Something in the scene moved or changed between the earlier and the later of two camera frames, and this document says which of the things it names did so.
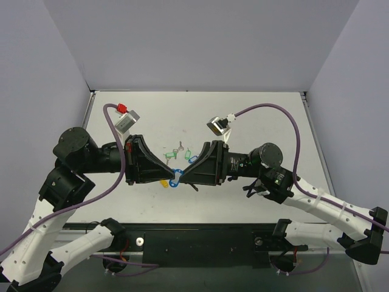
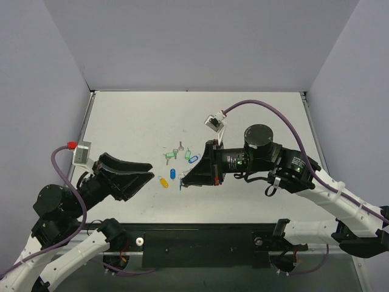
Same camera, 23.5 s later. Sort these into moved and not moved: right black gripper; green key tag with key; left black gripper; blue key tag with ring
Moved: left black gripper
Not moved: green key tag with key; blue key tag with ring; right black gripper
